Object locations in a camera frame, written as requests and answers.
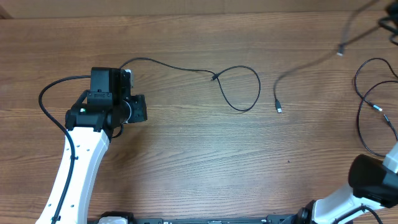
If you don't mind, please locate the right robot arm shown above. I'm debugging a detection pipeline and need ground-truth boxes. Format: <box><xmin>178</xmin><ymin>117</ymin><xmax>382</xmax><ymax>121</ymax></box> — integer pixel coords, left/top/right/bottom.
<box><xmin>281</xmin><ymin>68</ymin><xmax>397</xmax><ymax>224</ymax></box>

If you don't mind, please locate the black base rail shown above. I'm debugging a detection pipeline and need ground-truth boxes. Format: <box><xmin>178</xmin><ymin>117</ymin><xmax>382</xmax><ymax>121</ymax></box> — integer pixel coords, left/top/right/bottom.
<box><xmin>87</xmin><ymin>212</ymin><xmax>297</xmax><ymax>224</ymax></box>

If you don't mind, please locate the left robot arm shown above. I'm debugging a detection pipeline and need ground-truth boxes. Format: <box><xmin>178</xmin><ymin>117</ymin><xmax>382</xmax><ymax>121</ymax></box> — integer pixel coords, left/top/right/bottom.
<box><xmin>37</xmin><ymin>67</ymin><xmax>147</xmax><ymax>223</ymax></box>

